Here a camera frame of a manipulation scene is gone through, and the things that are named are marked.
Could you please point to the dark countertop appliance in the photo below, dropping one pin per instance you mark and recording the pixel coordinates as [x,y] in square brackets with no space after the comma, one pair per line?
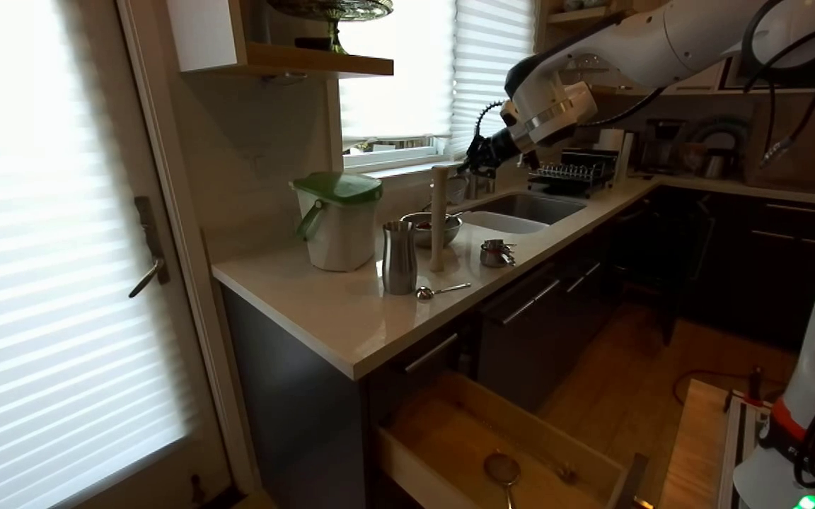
[701,150]

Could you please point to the black dish rack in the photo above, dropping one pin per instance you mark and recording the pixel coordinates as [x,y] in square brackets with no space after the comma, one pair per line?
[578,177]

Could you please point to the dark sink cabinet door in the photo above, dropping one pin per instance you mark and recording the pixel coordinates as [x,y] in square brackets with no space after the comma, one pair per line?
[591,301]

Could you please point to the small dark object on counter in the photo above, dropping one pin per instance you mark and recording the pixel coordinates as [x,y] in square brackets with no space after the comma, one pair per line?
[497,256]

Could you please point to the silver tin cup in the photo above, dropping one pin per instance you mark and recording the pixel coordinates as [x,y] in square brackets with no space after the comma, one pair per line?
[398,259]

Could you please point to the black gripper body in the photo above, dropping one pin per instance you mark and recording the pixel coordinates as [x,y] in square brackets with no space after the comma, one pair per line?
[504,147]

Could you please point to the wooden wall shelf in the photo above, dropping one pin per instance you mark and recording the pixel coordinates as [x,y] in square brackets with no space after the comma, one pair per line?
[285,57]

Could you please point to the dark small drawer front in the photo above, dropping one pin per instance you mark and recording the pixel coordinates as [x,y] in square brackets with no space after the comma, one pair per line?
[424,362]

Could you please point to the silver measuring spoons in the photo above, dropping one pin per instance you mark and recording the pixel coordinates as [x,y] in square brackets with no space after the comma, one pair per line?
[438,290]

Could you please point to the dark patterned dish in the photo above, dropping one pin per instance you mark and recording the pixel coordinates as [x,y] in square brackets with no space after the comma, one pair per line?
[353,6]

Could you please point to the silver metal bowl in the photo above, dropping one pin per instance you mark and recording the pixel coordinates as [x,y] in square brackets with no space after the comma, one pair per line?
[424,231]

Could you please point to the white door blind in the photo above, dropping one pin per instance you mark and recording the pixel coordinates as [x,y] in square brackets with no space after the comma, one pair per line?
[49,265]

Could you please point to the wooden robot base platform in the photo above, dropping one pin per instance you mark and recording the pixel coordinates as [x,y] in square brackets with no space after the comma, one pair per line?
[701,453]

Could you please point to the white kitchen sink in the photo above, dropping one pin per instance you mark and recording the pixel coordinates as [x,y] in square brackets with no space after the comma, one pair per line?
[530,208]

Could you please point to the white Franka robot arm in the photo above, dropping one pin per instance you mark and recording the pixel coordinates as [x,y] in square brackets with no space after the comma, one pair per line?
[673,44]

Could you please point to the open wooden drawer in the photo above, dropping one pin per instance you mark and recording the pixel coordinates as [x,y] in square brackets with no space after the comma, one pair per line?
[465,441]

